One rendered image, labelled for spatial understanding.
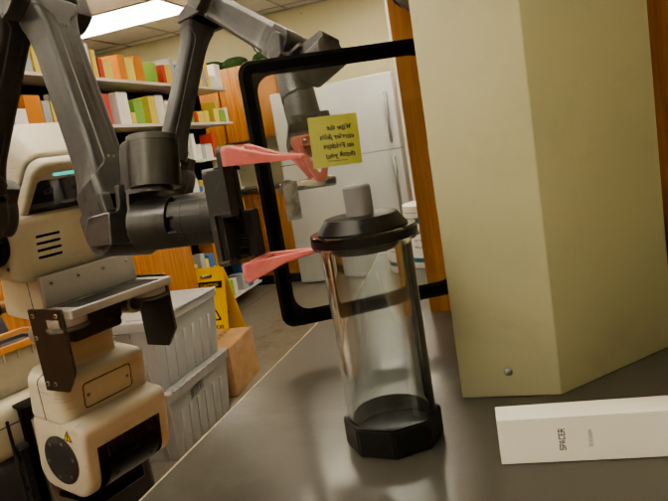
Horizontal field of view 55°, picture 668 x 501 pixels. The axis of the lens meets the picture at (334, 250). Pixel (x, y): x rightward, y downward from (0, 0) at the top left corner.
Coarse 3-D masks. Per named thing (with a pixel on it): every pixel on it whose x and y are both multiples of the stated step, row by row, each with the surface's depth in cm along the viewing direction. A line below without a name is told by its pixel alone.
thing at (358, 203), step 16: (352, 192) 62; (368, 192) 63; (352, 208) 63; (368, 208) 63; (384, 208) 66; (336, 224) 61; (352, 224) 60; (368, 224) 60; (384, 224) 60; (400, 224) 61
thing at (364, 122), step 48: (288, 96) 93; (336, 96) 95; (384, 96) 96; (288, 144) 94; (336, 144) 96; (384, 144) 97; (336, 192) 96; (384, 192) 98; (432, 192) 100; (288, 240) 96; (432, 240) 101
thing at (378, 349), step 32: (416, 224) 63; (352, 256) 60; (384, 256) 60; (352, 288) 61; (384, 288) 61; (352, 320) 62; (384, 320) 61; (416, 320) 63; (352, 352) 63; (384, 352) 61; (416, 352) 63; (352, 384) 64; (384, 384) 62; (416, 384) 63; (352, 416) 65; (384, 416) 63; (416, 416) 63
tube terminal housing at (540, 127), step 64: (448, 0) 66; (512, 0) 64; (576, 0) 68; (640, 0) 73; (448, 64) 67; (512, 64) 66; (576, 64) 69; (640, 64) 74; (448, 128) 69; (512, 128) 67; (576, 128) 69; (640, 128) 74; (448, 192) 70; (512, 192) 68; (576, 192) 70; (640, 192) 75; (448, 256) 72; (512, 256) 70; (576, 256) 71; (640, 256) 76; (512, 320) 71; (576, 320) 71; (640, 320) 77; (512, 384) 72; (576, 384) 72
